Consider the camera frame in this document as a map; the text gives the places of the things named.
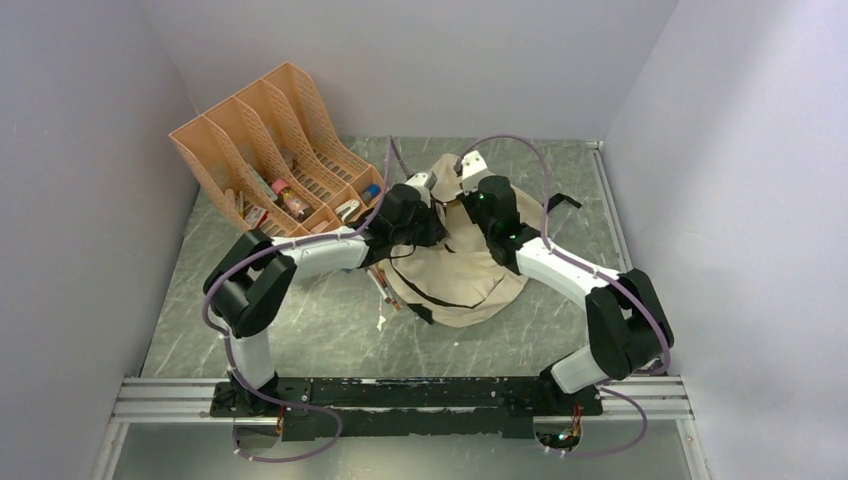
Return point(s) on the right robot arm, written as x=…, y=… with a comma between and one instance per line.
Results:
x=626, y=326

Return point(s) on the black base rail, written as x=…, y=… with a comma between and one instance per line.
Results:
x=311, y=408

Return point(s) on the green white card pack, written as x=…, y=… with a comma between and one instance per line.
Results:
x=263, y=185

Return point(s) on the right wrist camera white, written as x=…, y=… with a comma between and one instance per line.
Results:
x=473, y=170

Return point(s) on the pink-capped glitter bottle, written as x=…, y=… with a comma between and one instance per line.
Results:
x=291, y=201

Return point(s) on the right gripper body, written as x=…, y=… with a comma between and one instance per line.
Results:
x=471, y=204

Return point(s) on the white red-capped marker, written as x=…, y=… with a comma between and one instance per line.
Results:
x=384, y=293

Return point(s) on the white stapler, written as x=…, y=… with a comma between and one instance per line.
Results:
x=348, y=210

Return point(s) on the beige canvas backpack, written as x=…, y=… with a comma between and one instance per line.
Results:
x=456, y=282

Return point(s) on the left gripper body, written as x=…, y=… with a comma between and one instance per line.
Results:
x=421, y=229

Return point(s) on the blue-capped grey bottle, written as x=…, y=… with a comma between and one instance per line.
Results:
x=370, y=193

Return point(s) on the red small box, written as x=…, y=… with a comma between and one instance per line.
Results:
x=255, y=217

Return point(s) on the orange plastic file organizer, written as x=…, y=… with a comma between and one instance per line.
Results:
x=280, y=125

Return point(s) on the thin orange pen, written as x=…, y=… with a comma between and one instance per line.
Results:
x=390, y=295

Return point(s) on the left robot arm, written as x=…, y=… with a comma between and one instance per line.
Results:
x=245, y=291

